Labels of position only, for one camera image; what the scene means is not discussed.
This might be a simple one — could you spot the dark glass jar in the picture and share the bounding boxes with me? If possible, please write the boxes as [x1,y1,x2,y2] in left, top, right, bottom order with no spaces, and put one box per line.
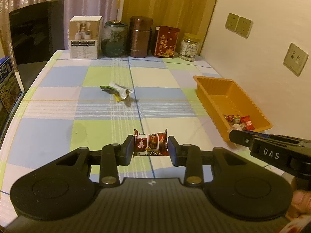
[101,20,129,58]

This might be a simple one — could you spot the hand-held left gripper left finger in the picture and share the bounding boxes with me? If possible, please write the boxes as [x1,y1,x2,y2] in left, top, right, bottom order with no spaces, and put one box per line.
[52,135,135,187]

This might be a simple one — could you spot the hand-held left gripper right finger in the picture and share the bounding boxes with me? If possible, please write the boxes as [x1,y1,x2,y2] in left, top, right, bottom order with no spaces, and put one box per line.
[168,136,252,187]

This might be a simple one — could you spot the person's right hand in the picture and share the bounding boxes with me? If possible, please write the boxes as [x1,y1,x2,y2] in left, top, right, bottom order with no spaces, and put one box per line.
[287,190,311,221]

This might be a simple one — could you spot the large wall socket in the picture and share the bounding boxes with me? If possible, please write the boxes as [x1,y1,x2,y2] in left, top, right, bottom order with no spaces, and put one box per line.
[283,43,309,77]

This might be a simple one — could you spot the red gift box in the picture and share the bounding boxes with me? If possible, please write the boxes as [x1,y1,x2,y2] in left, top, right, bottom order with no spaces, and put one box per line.
[154,26,181,59]

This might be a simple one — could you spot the wooden panel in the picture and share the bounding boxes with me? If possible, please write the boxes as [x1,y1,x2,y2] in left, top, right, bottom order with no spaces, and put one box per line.
[121,0,222,57]

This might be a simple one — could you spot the square red snack packet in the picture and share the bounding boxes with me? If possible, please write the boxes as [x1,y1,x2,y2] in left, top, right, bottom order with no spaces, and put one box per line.
[240,116,255,131]

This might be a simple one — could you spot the black screen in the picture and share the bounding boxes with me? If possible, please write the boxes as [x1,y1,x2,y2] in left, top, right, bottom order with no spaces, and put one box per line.
[9,0,65,65]

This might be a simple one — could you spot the brown metal canister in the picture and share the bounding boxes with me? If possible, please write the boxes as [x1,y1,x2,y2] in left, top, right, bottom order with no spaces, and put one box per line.
[128,16,154,58]

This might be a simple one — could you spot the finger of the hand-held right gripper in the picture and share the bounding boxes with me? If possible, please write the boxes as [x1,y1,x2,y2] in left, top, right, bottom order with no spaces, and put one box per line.
[230,129,254,148]
[243,130,311,148]

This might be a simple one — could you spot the checkered tablecloth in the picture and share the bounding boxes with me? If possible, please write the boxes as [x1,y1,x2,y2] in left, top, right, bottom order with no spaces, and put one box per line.
[0,50,292,224]

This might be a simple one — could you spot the white cardboard box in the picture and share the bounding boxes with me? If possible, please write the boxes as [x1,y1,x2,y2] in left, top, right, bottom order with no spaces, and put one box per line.
[69,16,103,60]

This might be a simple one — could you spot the green snack packet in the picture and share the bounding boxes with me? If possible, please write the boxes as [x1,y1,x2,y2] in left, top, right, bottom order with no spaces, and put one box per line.
[100,85,127,102]

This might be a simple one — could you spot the blue milk carton box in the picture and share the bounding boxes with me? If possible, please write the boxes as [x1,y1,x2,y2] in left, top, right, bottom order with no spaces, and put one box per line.
[0,56,22,115]

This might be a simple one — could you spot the white snack wrapper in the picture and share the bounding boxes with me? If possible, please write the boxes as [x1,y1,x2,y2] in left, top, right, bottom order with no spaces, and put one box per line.
[108,82,135,100]

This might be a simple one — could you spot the clear plastic jar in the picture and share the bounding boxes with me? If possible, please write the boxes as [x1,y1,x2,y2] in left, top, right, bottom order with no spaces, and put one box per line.
[179,33,200,62]

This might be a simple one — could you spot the orange plastic tray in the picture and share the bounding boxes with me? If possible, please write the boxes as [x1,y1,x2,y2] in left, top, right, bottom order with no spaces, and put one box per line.
[193,76,273,142]

